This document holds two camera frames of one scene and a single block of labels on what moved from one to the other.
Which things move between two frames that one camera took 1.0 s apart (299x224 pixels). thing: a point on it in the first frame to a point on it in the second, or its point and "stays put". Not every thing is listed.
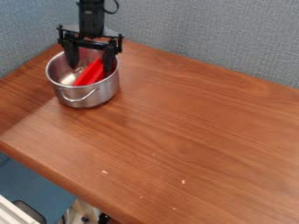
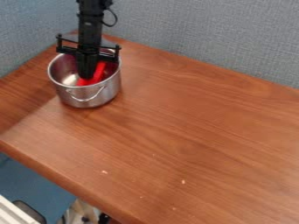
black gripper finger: [109, 57] to [92, 60]
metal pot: [89, 95] stays put
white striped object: [18, 213] stays put
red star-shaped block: [92, 73] stays put
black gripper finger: [73, 51] to [85, 65]
